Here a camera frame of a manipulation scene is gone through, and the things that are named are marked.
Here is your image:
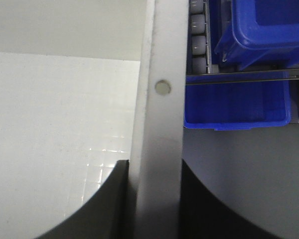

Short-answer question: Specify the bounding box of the white plastic Totelife tote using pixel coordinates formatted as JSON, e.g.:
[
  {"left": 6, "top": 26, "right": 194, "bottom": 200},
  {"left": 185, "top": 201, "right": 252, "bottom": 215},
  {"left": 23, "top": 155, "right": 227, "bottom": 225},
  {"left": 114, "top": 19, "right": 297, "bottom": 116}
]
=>
[{"left": 0, "top": 0, "right": 189, "bottom": 239}]

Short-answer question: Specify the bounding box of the white roller track right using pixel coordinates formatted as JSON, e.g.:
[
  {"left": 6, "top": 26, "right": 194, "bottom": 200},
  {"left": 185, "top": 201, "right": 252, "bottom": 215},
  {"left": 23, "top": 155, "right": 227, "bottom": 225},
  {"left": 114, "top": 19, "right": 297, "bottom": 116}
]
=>
[{"left": 189, "top": 0, "right": 212, "bottom": 75}]

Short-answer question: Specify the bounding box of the blue bin lower right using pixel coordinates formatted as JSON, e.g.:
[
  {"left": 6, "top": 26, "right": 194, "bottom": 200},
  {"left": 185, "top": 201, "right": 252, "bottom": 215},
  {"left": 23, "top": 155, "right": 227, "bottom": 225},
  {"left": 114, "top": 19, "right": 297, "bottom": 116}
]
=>
[{"left": 184, "top": 81, "right": 292, "bottom": 130}]

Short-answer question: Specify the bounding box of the blue bin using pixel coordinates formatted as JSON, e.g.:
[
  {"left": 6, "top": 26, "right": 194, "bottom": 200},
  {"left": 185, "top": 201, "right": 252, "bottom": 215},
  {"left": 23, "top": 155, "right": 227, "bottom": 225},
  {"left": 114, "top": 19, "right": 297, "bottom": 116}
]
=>
[
  {"left": 214, "top": 0, "right": 299, "bottom": 71},
  {"left": 184, "top": 81, "right": 292, "bottom": 130}
]

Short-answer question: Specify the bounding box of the steel left shelf front rail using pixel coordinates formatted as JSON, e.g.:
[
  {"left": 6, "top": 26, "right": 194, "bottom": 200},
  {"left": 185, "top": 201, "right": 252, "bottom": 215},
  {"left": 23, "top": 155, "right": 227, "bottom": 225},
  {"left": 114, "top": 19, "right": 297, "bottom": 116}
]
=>
[{"left": 186, "top": 69, "right": 299, "bottom": 86}]

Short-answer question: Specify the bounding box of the blue bin upper right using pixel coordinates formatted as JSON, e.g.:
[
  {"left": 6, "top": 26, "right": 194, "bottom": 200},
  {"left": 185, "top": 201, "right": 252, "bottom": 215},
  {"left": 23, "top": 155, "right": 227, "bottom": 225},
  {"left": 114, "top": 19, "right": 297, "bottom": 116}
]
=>
[{"left": 214, "top": 0, "right": 299, "bottom": 71}]

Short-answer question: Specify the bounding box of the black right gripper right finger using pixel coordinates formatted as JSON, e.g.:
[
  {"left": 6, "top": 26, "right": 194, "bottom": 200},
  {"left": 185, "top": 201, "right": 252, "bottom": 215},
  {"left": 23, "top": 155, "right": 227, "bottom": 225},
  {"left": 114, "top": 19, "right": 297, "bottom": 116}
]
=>
[{"left": 180, "top": 159, "right": 262, "bottom": 239}]

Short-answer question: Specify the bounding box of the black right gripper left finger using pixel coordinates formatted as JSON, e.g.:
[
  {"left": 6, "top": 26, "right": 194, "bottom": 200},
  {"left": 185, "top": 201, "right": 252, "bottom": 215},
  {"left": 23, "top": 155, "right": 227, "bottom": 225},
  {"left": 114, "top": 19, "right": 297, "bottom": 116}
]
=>
[{"left": 39, "top": 160, "right": 129, "bottom": 239}]

